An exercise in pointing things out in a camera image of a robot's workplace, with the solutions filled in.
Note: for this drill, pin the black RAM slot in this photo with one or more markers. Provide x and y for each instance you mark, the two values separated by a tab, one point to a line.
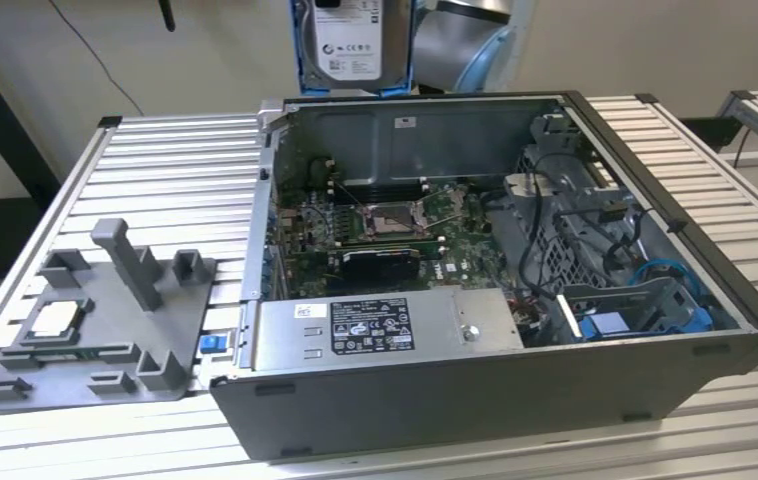
379	190

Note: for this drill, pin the grey plastic parts rack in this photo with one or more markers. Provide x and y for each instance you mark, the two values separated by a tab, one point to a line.
119	320

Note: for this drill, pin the green RAM stick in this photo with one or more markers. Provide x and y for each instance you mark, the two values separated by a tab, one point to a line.
102	351
393	245

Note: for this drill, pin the green motherboard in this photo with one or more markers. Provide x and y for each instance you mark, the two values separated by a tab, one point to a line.
466	250

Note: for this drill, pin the black graphics card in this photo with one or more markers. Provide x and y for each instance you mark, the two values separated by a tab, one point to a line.
379	270

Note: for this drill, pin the black box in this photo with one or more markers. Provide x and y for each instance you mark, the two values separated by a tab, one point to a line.
706	132

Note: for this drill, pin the blue plastic bay bracket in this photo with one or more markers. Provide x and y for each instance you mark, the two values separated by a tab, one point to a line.
602	325

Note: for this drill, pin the blue case latch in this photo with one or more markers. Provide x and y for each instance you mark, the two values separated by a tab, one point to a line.
211	345

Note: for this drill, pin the black antenna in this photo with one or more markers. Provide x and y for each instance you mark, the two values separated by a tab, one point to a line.
167	15

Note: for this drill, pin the CPU socket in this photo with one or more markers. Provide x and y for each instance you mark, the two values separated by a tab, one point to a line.
389	217

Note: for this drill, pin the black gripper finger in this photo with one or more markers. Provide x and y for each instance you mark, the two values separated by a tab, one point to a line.
328	3

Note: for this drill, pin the grey power supply unit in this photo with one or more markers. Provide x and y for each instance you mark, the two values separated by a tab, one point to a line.
286	340

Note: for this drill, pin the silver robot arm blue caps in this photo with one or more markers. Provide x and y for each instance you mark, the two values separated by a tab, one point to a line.
446	50

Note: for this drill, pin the hard disk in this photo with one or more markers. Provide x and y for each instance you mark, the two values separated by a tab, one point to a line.
352	50

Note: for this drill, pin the black open PC case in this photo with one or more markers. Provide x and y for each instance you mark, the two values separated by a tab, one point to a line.
419	410

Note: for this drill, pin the silver CPU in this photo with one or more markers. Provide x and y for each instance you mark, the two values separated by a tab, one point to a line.
55	317

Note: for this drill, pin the perforated metal drive cage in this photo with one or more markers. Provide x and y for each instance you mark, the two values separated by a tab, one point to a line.
553	250

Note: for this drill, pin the grey metal disk bay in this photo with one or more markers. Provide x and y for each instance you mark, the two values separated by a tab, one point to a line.
646	300

